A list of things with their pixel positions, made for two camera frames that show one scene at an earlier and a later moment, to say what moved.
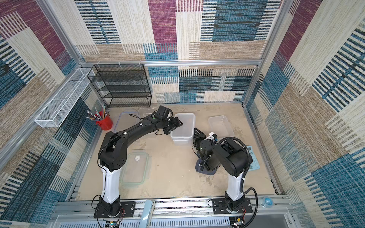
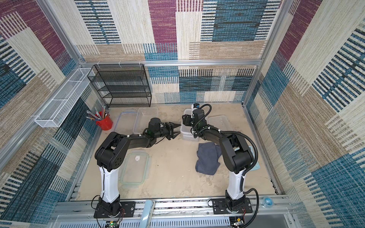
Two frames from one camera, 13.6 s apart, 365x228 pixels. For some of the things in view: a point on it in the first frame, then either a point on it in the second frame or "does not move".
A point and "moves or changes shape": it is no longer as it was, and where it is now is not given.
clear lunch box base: x=220 y=125 does not move
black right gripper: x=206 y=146 -> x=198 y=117
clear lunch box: x=183 y=135 moves or changes shape
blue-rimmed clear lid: x=126 y=120 does not move
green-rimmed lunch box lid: x=136 y=169 does not move
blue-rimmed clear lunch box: x=144 y=112 does not move
